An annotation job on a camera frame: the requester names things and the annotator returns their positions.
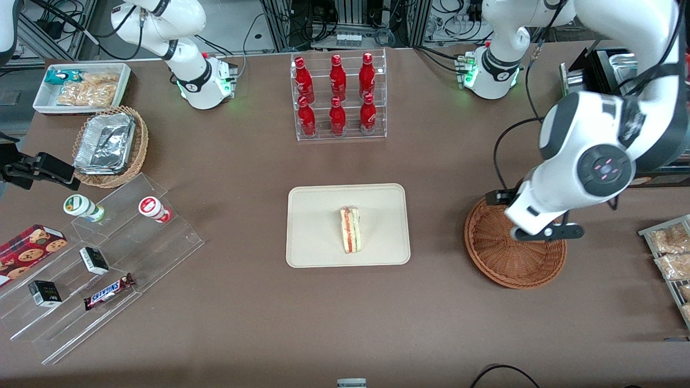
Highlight black looped cable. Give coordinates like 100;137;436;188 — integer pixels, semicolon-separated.
470;364;542;388

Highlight aluminium frame rack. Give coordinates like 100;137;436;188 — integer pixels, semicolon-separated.
259;0;433;52

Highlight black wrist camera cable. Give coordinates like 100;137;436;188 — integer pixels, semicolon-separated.
493;115;545;192

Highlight red lid cup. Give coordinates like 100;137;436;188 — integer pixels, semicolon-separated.
138;196;173;224

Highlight red soda bottle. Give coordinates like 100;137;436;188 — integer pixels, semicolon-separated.
329;96;347;137
329;54;348;102
297;96;318;137
359;52;377;101
294;56;315;104
360;93;378;135

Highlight red cookie box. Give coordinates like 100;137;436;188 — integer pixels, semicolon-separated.
0;224;68;287

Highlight grey metal tray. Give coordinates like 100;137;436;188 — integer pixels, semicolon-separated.
638;214;690;331

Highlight light wicker basket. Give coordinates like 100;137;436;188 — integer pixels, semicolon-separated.
71;105;150;189

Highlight teal snack packet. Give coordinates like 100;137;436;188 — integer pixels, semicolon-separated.
44;69;83;87

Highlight brown wicker basket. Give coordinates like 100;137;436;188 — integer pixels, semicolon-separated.
464;194;568;290

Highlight clear acrylic stepped shelf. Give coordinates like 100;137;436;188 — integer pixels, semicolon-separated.
0;172;206;366

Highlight white rectangular bin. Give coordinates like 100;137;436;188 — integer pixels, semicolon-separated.
32;63;132;116

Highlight stack of foil trays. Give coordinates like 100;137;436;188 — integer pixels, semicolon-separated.
73;112;137;176

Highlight green lid cup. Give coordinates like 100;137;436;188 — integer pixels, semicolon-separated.
63;194;106;223

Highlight clear bag of crackers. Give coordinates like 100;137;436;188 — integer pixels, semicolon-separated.
56;72;121;108

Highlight beige plastic tray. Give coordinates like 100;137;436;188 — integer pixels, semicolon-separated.
286;183;411;269

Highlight black crate with metal pans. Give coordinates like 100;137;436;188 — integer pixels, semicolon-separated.
560;47;690;189

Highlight small black box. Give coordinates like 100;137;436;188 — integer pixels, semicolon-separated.
27;280;63;308
79;246;110;276

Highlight triangular sandwich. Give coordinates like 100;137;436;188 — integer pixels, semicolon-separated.
339;205;363;255

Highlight Snickers chocolate bar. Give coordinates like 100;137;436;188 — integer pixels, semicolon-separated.
83;273;136;311

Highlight clear acrylic bottle rack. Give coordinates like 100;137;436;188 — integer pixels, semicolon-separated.
290;48;388;142

